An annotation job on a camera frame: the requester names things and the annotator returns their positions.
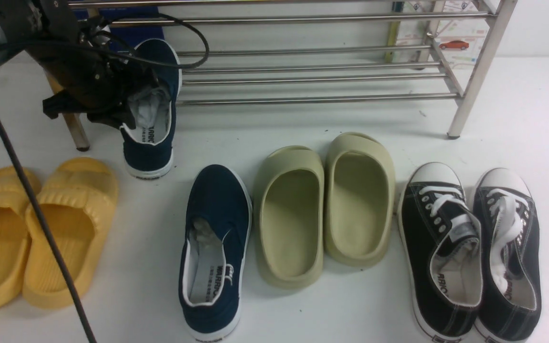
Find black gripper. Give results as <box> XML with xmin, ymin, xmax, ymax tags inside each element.
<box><xmin>27</xmin><ymin>0</ymin><xmax>161</xmax><ymax>129</ymax></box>

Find navy canvas shoe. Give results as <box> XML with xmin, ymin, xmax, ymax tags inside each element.
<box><xmin>178</xmin><ymin>164</ymin><xmax>253</xmax><ymax>343</ymax></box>
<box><xmin>120</xmin><ymin>66</ymin><xmax>182</xmax><ymax>180</ymax></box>

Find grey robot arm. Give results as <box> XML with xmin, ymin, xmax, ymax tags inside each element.
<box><xmin>0</xmin><ymin>0</ymin><xmax>158</xmax><ymax>130</ymax></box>

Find blue box behind rack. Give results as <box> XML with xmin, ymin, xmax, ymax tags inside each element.
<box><xmin>96</xmin><ymin>6</ymin><xmax>165</xmax><ymax>48</ymax></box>

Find stainless steel shoe rack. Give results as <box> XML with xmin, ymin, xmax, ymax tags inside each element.
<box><xmin>43</xmin><ymin>0</ymin><xmax>518</xmax><ymax>152</ymax></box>

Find right yellow slipper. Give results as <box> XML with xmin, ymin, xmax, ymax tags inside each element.
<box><xmin>22</xmin><ymin>158</ymin><xmax>119</xmax><ymax>310</ymax></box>

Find left beige slipper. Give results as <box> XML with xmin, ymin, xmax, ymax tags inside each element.
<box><xmin>253</xmin><ymin>145</ymin><xmax>325</xmax><ymax>290</ymax></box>

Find beige slipper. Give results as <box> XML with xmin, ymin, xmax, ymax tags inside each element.
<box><xmin>324</xmin><ymin>132</ymin><xmax>397</xmax><ymax>268</ymax></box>
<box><xmin>253</xmin><ymin>145</ymin><xmax>325</xmax><ymax>290</ymax></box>

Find right beige slipper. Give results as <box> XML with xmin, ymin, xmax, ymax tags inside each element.
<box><xmin>324</xmin><ymin>132</ymin><xmax>397</xmax><ymax>268</ymax></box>

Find white poster with red car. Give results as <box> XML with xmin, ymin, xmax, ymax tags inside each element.
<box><xmin>388</xmin><ymin>0</ymin><xmax>489</xmax><ymax>69</ymax></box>

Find left black canvas sneaker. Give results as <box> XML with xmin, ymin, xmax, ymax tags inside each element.
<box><xmin>397</xmin><ymin>162</ymin><xmax>484</xmax><ymax>343</ymax></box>

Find black canvas sneaker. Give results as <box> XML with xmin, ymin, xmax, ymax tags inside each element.
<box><xmin>471</xmin><ymin>168</ymin><xmax>542</xmax><ymax>343</ymax></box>
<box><xmin>397</xmin><ymin>162</ymin><xmax>484</xmax><ymax>343</ymax></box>

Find right black canvas sneaker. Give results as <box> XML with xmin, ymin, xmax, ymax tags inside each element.
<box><xmin>471</xmin><ymin>168</ymin><xmax>542</xmax><ymax>343</ymax></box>

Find black cable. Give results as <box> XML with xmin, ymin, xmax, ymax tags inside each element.
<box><xmin>0</xmin><ymin>12</ymin><xmax>210</xmax><ymax>343</ymax></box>

